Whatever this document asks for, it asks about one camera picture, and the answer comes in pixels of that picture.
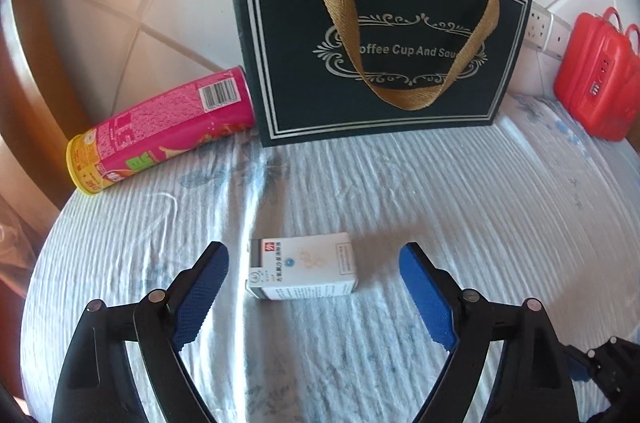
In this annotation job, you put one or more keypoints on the red bear suitcase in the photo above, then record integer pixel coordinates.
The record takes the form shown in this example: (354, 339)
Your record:
(600, 78)

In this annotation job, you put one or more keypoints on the wooden headboard frame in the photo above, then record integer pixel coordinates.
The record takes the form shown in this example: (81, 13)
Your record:
(30, 78)

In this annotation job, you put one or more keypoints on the white wall socket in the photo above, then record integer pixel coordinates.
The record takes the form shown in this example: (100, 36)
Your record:
(559, 34)
(539, 25)

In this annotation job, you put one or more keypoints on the pink snack can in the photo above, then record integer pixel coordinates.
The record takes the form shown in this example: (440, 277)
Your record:
(165, 128)

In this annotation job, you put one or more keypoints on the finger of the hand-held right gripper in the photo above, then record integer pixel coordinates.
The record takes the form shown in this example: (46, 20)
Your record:
(612, 363)

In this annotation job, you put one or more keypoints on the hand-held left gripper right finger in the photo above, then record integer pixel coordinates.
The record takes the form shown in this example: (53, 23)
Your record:
(430, 298)

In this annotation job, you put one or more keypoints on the striped light blue bedspread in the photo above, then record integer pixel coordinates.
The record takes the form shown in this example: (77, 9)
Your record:
(350, 193)

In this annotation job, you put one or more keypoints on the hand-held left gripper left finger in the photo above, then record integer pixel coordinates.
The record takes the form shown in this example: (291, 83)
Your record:
(200, 298)

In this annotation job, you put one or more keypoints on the small white medicine box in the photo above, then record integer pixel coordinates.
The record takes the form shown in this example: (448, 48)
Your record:
(305, 268)

